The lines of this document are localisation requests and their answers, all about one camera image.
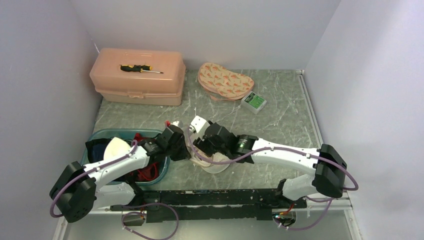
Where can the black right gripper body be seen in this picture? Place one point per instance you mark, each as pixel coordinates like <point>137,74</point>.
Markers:
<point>207,147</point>

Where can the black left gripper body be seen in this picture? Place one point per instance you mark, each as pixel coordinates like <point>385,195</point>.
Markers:
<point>168,150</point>

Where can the red satin bra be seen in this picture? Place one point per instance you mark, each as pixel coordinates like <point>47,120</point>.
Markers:
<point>148,173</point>

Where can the floral mesh laundry bag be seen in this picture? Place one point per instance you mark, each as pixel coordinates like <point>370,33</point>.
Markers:
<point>222,84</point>

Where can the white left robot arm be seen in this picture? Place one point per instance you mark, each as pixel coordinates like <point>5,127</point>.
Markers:
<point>82,188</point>

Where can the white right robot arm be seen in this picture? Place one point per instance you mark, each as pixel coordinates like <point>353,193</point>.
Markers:
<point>324,170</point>

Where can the white green small box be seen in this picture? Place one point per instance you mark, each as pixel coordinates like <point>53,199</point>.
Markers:
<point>253,102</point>

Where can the pink plastic storage box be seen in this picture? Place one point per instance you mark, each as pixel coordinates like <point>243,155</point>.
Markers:
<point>144,88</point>

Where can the teal plastic basin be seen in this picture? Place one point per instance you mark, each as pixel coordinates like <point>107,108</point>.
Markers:
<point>129,134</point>

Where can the dark blue cloth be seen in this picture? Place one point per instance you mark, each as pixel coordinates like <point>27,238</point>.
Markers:
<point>96,149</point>

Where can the black yellow screwdriver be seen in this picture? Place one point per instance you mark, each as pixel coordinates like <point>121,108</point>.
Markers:
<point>139,69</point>

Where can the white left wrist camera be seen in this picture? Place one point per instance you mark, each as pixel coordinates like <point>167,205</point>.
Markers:
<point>174,124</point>

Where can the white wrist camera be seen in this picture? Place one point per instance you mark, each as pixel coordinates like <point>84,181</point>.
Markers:
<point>174,124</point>
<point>199,125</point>

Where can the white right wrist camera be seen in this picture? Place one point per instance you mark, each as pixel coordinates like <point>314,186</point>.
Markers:
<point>199,125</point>

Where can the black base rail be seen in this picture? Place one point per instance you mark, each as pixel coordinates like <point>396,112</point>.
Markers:
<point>165,205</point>

